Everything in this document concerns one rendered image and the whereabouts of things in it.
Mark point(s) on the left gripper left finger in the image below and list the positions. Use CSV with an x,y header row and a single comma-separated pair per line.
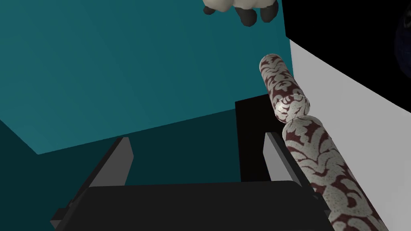
x,y
110,166

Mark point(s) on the white door leaf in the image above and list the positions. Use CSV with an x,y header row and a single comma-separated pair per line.
x,y
369,128

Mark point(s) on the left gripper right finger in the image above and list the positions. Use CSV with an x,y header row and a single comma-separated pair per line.
x,y
276,160

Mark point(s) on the white toy sheep black feet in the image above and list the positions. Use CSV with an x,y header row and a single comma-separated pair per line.
x,y
221,4

